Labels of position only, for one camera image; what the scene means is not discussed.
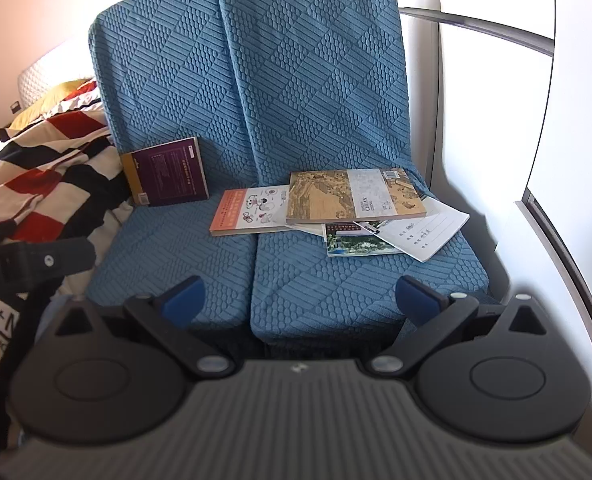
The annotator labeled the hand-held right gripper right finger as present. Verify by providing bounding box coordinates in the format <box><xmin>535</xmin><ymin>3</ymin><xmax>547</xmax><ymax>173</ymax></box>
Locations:
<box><xmin>368</xmin><ymin>276</ymin><xmax>559</xmax><ymax>378</ymax></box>

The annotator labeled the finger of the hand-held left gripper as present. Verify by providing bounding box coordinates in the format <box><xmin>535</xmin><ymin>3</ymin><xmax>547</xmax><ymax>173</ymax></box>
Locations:
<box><xmin>0</xmin><ymin>239</ymin><xmax>95</xmax><ymax>301</ymax></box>

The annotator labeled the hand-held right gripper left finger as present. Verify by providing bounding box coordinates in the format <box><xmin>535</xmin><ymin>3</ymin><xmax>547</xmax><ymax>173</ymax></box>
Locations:
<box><xmin>40</xmin><ymin>276</ymin><xmax>234</xmax><ymax>381</ymax></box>

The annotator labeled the orange and white book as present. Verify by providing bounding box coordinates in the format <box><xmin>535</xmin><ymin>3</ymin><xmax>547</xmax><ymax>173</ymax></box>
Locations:
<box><xmin>210</xmin><ymin>184</ymin><xmax>307</xmax><ymax>237</ymax></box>

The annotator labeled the purple book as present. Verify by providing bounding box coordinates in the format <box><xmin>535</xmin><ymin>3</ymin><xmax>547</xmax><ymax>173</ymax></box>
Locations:
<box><xmin>120</xmin><ymin>136</ymin><xmax>211</xmax><ymax>208</ymax></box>

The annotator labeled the painting cover book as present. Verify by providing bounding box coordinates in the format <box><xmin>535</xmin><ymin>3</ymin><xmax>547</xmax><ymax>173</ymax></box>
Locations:
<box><xmin>285</xmin><ymin>166</ymin><xmax>427</xmax><ymax>225</ymax></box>

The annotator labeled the striped blanket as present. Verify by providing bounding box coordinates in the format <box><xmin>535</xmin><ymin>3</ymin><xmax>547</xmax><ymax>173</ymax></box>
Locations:
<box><xmin>0</xmin><ymin>80</ymin><xmax>136</xmax><ymax>306</ymax></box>

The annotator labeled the mustard yellow pillow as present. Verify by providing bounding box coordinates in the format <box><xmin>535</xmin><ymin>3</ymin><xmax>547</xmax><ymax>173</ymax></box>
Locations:
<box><xmin>6</xmin><ymin>77</ymin><xmax>101</xmax><ymax>131</ymax></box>

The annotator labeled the white padded headboard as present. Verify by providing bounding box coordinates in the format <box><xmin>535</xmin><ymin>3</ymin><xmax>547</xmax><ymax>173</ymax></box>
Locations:
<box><xmin>18</xmin><ymin>40</ymin><xmax>96</xmax><ymax>111</ymax></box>

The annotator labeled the blue textured sofa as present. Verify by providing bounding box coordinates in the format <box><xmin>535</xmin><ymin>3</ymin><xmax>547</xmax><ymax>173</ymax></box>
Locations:
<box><xmin>86</xmin><ymin>0</ymin><xmax>489</xmax><ymax>346</ymax></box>

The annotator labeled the black cable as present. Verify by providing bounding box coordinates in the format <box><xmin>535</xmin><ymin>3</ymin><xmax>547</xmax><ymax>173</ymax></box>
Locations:
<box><xmin>400</xmin><ymin>6</ymin><xmax>555</xmax><ymax>57</ymax></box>

